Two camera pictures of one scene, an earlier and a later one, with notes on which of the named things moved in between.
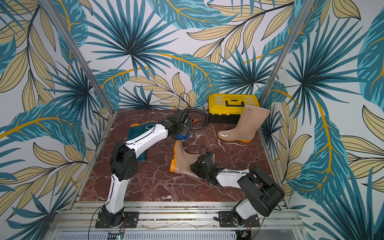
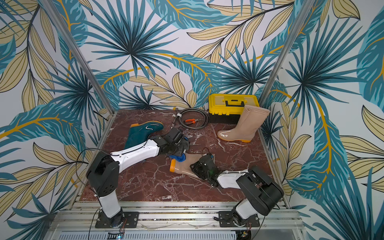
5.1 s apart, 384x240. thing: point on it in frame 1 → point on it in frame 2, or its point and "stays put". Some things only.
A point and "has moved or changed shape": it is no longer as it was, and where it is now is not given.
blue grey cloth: x=181 y=137 has moved or changed shape
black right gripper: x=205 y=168 stays put
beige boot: x=182 y=160 stays put
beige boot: x=251 y=120 stays put
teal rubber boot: x=136 y=129 stays put
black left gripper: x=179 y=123 → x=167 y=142
